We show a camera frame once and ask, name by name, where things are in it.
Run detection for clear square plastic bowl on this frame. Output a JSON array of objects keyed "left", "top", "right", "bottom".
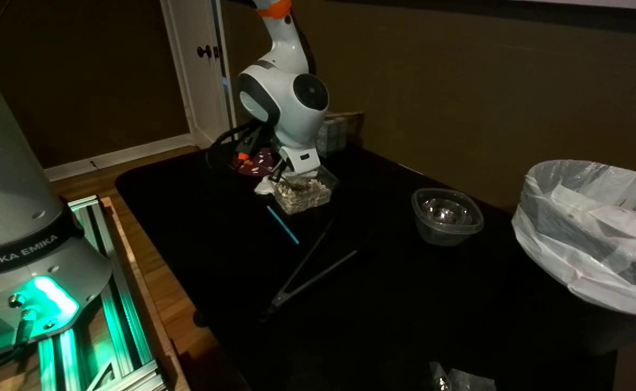
[{"left": 271, "top": 173, "right": 336, "bottom": 218}]

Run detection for aluminium profile frame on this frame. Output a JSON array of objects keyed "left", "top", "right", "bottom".
[{"left": 0, "top": 194, "right": 189, "bottom": 391}]

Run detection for pale seeds pile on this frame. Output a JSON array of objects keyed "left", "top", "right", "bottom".
[{"left": 277, "top": 178, "right": 333, "bottom": 213}]

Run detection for blue pencil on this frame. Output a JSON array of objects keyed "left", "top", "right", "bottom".
[{"left": 264, "top": 205, "right": 303, "bottom": 247}]

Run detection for white paper napkin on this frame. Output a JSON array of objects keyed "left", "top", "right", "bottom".
[{"left": 253, "top": 174, "right": 282, "bottom": 200}]

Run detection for white door black handle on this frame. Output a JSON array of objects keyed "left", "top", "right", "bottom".
[{"left": 160, "top": 0, "right": 240, "bottom": 148}]

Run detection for long metal tongs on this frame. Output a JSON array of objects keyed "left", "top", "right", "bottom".
[{"left": 258, "top": 216, "right": 364, "bottom": 323}]

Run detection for white lined trash bin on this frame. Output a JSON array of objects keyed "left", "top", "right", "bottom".
[{"left": 511, "top": 159, "right": 636, "bottom": 356}]

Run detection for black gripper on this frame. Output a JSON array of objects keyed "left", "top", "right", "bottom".
[{"left": 247, "top": 138, "right": 286, "bottom": 174}]

